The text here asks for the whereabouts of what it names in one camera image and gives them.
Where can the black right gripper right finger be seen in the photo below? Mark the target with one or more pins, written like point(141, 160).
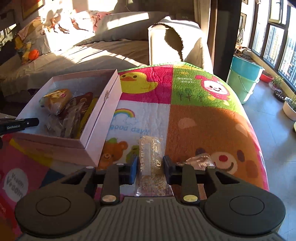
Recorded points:
point(229, 203)

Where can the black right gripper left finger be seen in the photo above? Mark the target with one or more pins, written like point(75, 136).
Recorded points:
point(70, 204)

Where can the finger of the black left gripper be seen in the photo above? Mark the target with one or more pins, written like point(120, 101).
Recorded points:
point(12, 125)

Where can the bread bun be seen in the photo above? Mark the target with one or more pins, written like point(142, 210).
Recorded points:
point(56, 100)

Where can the clear biscuit packet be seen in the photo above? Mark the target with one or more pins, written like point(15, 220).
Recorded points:
point(66, 127)

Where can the red snack packet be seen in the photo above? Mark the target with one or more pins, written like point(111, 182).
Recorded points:
point(86, 99)

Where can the pink cardboard box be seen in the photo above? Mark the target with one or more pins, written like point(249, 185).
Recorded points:
point(86, 150)

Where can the clear packet of grain bar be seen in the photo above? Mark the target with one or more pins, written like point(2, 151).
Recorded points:
point(151, 180)

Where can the yellow snack bar wrapper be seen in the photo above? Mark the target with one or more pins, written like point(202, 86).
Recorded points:
point(85, 118)

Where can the small clear wrapped candy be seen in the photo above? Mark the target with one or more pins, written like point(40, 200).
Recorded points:
point(200, 162)

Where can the orange toy ball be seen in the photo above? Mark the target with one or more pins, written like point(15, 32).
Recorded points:
point(33, 55)

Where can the yellow plush toy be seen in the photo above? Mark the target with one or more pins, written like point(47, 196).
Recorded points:
point(23, 49)

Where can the colourful cartoon play mat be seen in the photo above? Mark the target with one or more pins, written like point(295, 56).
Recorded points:
point(191, 110)

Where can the bed with grey sheet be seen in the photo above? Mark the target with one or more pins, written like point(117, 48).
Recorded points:
point(70, 58)

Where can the white flower pot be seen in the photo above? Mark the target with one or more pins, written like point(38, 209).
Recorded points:
point(289, 108)

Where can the green plastic bucket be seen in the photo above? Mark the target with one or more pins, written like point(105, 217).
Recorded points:
point(242, 86)

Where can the red bowl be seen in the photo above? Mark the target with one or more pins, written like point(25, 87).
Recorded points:
point(266, 77)

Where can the small potted plant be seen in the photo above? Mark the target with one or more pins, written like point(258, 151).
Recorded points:
point(276, 83)

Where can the blue plastic bucket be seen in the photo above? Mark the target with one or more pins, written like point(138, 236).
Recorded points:
point(246, 69)

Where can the grey pillow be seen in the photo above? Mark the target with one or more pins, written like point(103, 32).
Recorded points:
point(130, 25)

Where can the beige covered armchair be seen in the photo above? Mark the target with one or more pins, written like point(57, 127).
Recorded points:
point(174, 41)

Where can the beige curtain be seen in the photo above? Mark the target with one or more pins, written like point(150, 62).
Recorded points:
point(202, 14)

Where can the framed wall picture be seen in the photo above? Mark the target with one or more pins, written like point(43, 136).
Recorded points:
point(30, 6)

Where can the window frame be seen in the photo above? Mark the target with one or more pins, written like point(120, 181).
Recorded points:
point(273, 37)

